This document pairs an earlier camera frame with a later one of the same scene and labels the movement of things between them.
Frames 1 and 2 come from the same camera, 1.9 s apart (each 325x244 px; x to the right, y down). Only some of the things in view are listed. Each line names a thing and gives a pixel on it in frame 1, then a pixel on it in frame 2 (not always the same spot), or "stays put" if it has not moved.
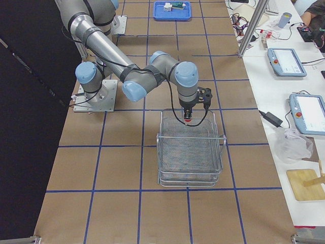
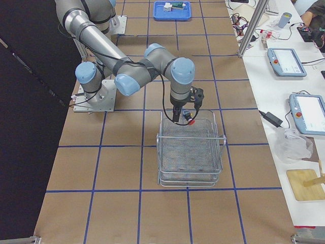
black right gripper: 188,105 -> 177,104
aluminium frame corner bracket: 32,240 stays put
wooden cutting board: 296,177 stays put
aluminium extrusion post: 256,22 stays put
